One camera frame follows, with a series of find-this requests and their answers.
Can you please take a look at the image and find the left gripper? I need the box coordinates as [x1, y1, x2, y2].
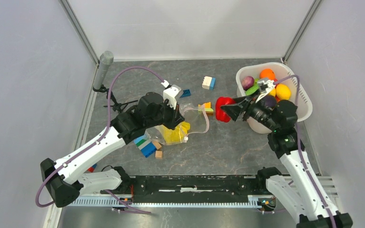
[145, 98, 185, 130]

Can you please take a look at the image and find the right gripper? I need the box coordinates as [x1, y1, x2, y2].
[221, 88, 279, 132]

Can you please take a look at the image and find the red toy bell pepper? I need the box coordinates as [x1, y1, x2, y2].
[215, 96, 236, 123]

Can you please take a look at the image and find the yellow toy cabbage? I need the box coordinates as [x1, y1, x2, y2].
[160, 122, 191, 145]

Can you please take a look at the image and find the clear zip top bag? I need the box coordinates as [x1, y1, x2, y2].
[146, 102, 213, 145]

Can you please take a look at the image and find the green toy cucumber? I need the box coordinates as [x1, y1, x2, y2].
[245, 83, 259, 95]

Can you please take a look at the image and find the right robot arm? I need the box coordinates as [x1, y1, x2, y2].
[216, 96, 353, 228]

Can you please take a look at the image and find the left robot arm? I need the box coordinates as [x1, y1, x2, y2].
[38, 87, 184, 208]

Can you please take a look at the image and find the purple toy onion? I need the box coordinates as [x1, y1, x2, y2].
[241, 76, 255, 91]

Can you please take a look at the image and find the dark blue flat block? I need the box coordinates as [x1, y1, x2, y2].
[180, 89, 191, 98]

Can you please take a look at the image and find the tan small block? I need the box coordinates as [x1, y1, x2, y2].
[152, 141, 162, 151]

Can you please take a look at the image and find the orange green yellow block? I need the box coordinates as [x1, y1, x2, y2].
[198, 102, 214, 116]

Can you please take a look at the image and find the purple toy eggplant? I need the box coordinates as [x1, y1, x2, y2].
[260, 95, 277, 108]

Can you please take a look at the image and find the white and blue block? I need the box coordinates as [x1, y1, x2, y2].
[202, 76, 216, 90]

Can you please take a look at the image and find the blue green grey block stack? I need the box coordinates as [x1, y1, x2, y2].
[133, 134, 157, 158]

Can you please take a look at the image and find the orange small block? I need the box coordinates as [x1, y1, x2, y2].
[155, 151, 163, 159]

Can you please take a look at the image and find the orange toy fruit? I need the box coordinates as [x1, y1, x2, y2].
[259, 68, 276, 81]

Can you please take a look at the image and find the white plastic basket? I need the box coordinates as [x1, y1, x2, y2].
[235, 62, 313, 134]

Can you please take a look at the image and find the grey microphone on tripod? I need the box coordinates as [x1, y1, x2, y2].
[92, 50, 138, 112]

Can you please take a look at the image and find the red and blue block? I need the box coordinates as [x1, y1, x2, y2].
[87, 164, 97, 172]

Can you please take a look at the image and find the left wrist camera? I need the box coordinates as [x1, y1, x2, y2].
[161, 80, 183, 110]

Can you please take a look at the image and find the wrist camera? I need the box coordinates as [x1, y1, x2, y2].
[255, 78, 275, 103]
[161, 80, 183, 110]

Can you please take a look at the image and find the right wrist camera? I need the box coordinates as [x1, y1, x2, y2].
[255, 78, 275, 103]

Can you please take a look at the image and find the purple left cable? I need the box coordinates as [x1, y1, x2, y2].
[36, 66, 171, 209]

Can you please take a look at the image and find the purple cable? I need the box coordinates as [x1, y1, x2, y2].
[274, 74, 337, 228]
[36, 66, 171, 209]

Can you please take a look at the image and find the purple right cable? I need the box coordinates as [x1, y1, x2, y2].
[274, 74, 337, 228]

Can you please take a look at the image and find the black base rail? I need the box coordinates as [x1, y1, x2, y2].
[100, 175, 287, 204]

